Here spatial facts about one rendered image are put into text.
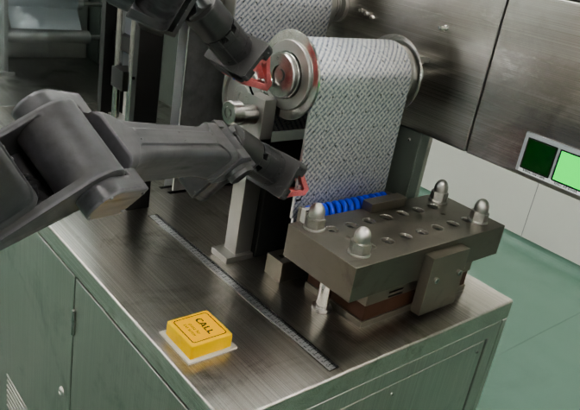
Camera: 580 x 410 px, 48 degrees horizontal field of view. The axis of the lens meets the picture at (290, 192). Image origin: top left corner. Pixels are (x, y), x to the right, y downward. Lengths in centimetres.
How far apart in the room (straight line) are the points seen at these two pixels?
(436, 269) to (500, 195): 292
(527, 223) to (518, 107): 276
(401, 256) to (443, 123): 35
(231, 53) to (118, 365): 56
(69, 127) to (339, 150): 66
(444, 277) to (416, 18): 51
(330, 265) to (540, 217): 295
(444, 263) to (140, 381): 53
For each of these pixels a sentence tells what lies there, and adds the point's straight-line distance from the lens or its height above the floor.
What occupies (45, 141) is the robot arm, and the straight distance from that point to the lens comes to 55.
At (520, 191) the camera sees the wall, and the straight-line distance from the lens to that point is 393.
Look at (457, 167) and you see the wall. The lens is 414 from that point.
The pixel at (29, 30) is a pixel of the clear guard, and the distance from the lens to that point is 191.
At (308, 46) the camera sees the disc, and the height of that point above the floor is 131.
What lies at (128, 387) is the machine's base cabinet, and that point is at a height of 73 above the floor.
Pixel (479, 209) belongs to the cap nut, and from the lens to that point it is 123.
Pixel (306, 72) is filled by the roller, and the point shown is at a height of 127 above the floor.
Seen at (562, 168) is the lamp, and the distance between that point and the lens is 115.
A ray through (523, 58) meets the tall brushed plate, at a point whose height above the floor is 133.
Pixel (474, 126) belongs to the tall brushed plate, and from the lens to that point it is 124.
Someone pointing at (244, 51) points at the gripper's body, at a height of 129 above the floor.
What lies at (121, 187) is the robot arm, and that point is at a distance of 55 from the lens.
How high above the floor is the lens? 147
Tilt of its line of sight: 22 degrees down
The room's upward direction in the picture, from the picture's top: 10 degrees clockwise
